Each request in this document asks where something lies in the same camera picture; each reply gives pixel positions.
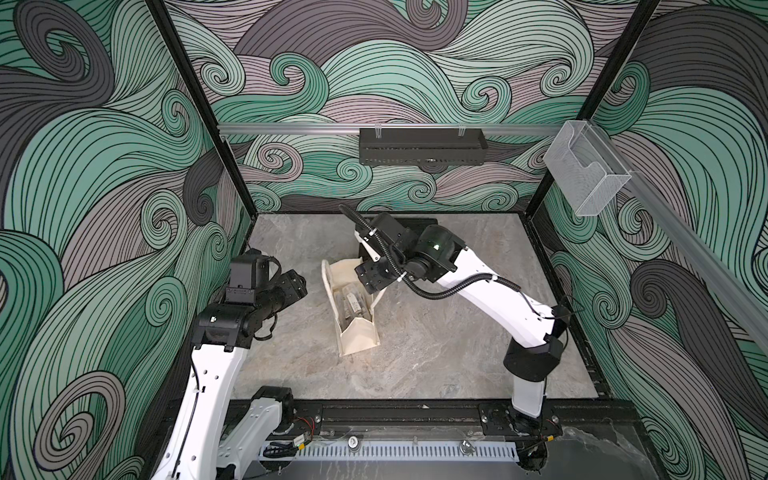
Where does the clear compass case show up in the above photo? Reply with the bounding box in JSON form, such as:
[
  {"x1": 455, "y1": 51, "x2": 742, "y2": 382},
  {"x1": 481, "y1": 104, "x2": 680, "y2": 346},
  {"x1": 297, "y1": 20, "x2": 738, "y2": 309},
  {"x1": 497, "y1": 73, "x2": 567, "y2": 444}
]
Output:
[{"x1": 341, "y1": 284, "x2": 370, "y2": 330}]

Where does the clear acrylic wall holder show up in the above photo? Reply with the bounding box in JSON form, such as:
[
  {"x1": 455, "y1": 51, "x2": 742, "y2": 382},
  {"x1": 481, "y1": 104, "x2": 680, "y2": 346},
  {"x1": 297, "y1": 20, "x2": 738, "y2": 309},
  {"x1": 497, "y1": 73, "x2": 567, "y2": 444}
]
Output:
[{"x1": 544, "y1": 120, "x2": 631, "y2": 217}]

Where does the aluminium rail wall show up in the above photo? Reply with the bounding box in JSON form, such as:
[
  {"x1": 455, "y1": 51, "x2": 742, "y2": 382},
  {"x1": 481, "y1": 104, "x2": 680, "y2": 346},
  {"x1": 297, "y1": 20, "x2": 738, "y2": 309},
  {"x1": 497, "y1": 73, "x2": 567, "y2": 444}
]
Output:
[
  {"x1": 218, "y1": 122, "x2": 563, "y2": 136},
  {"x1": 588, "y1": 123, "x2": 767, "y2": 349}
]

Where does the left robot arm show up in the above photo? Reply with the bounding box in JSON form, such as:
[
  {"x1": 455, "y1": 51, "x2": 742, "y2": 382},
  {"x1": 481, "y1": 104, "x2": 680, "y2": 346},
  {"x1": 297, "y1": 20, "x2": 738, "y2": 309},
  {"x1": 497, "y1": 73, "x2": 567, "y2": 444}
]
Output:
[{"x1": 152, "y1": 270, "x2": 307, "y2": 479}]

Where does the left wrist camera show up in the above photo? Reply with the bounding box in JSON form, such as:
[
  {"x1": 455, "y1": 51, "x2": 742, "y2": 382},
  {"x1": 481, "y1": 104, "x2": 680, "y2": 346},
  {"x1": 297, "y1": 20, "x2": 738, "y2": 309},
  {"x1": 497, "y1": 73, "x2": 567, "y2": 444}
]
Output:
[{"x1": 224, "y1": 249, "x2": 282, "y2": 304}]

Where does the white slotted cable duct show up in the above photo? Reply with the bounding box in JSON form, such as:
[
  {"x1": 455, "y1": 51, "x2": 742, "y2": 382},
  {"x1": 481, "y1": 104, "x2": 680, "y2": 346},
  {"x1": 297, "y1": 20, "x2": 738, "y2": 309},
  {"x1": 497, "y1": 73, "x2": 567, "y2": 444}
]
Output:
[{"x1": 259, "y1": 440, "x2": 519, "y2": 463}]

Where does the black metal briefcase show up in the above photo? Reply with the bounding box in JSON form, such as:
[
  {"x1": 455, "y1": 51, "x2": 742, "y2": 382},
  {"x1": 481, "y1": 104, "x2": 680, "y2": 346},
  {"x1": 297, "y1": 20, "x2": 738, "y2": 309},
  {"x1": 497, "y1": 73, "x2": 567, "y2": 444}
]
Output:
[{"x1": 397, "y1": 217, "x2": 438, "y2": 231}]

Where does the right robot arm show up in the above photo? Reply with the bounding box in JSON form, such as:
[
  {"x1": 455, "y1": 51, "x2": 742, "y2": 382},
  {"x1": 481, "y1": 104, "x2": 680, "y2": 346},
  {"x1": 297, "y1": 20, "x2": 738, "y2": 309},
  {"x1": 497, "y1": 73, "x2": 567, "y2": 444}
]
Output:
[{"x1": 342, "y1": 207, "x2": 572, "y2": 420}]

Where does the aluminium rail right wall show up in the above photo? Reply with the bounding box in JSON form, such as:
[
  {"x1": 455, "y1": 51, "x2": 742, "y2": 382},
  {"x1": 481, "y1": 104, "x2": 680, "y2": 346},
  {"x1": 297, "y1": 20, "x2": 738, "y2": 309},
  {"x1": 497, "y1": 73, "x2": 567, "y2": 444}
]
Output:
[{"x1": 588, "y1": 123, "x2": 767, "y2": 349}]

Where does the black wall shelf tray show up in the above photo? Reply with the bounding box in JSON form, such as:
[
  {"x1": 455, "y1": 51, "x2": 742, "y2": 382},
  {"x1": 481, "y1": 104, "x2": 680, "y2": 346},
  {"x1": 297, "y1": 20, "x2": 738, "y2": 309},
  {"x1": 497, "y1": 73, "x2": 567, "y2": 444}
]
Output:
[{"x1": 358, "y1": 129, "x2": 489, "y2": 167}]

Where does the aluminium rail back wall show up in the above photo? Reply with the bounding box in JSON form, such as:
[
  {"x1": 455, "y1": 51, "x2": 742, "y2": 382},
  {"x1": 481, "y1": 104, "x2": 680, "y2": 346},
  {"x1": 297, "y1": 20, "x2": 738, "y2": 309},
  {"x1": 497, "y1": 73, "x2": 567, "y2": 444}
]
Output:
[{"x1": 218, "y1": 122, "x2": 563, "y2": 136}]

